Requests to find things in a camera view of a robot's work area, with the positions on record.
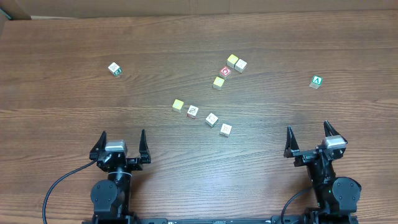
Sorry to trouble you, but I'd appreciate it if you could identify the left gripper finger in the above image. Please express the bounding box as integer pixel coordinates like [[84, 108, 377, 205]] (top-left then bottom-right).
[[139, 129, 151, 164], [89, 131, 107, 161]]

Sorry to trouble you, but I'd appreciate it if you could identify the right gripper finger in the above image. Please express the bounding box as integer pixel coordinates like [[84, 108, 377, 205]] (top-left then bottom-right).
[[284, 126, 300, 158], [323, 120, 348, 144]]

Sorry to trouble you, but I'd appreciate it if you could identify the yellow wooden block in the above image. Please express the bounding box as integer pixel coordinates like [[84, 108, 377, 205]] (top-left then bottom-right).
[[172, 99, 184, 113]]

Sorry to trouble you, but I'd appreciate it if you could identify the white block red side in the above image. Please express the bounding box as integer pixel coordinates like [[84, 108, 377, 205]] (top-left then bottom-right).
[[187, 105, 199, 119]]

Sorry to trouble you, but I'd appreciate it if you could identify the white wooden number block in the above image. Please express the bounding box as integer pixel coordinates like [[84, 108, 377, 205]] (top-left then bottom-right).
[[220, 123, 232, 137]]

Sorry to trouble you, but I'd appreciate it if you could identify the white block green edge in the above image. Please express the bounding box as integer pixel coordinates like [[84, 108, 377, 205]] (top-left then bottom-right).
[[205, 113, 219, 127]]

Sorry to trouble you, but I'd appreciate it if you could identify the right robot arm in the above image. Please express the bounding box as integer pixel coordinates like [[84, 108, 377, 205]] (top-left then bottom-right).
[[280, 120, 362, 224]]

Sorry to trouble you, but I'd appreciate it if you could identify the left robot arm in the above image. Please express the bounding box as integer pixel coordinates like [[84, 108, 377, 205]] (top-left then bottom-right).
[[89, 130, 151, 224]]

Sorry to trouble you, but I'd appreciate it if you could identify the green letter block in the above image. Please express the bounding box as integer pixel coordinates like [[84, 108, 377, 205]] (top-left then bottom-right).
[[309, 75, 323, 89]]

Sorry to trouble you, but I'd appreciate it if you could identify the white block green side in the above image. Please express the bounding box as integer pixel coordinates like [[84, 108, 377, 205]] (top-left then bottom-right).
[[108, 62, 122, 77]]

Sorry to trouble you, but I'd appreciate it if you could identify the white block beside yellow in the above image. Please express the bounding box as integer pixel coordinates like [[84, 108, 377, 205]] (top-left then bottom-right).
[[234, 59, 247, 73]]

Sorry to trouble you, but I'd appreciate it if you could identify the yellow block middle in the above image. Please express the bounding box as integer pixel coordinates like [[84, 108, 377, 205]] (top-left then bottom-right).
[[213, 77, 224, 90]]

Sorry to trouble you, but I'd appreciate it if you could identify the yellow block top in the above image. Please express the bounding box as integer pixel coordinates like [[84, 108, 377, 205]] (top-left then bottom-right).
[[226, 54, 239, 68]]

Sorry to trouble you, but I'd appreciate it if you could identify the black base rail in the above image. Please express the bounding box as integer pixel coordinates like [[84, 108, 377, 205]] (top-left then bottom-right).
[[82, 214, 358, 224]]

